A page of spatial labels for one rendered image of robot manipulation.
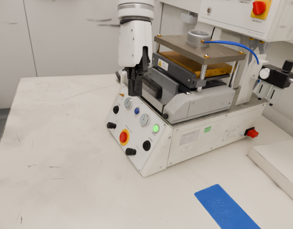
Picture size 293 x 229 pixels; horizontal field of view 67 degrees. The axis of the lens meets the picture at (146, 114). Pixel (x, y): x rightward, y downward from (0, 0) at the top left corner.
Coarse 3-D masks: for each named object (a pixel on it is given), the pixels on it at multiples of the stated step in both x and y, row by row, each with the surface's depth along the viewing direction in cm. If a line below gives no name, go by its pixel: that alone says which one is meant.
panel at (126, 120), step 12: (120, 96) 87; (120, 108) 86; (132, 108) 80; (144, 108) 75; (108, 120) 90; (120, 120) 84; (132, 120) 78; (156, 120) 69; (120, 132) 83; (132, 132) 77; (144, 132) 72; (156, 132) 68; (120, 144) 81; (132, 144) 76; (156, 144) 68; (132, 156) 75; (144, 156) 70
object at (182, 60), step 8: (168, 56) 78; (176, 56) 79; (184, 56) 80; (184, 64) 72; (192, 64) 73; (200, 64) 74; (216, 64) 75; (224, 64) 76; (208, 72) 70; (216, 72) 72; (224, 72) 72; (208, 80) 72
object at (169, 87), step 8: (152, 72) 81; (160, 72) 78; (160, 80) 77; (168, 80) 73; (144, 88) 75; (168, 88) 74; (176, 88) 71; (144, 96) 75; (152, 96) 70; (168, 96) 71; (152, 104) 71; (160, 104) 67
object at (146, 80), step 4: (144, 76) 73; (144, 80) 73; (148, 80) 71; (152, 80) 71; (148, 84) 71; (152, 84) 69; (156, 84) 69; (152, 88) 69; (156, 88) 67; (160, 88) 67; (156, 92) 68; (160, 92) 68; (156, 96) 68; (160, 96) 69
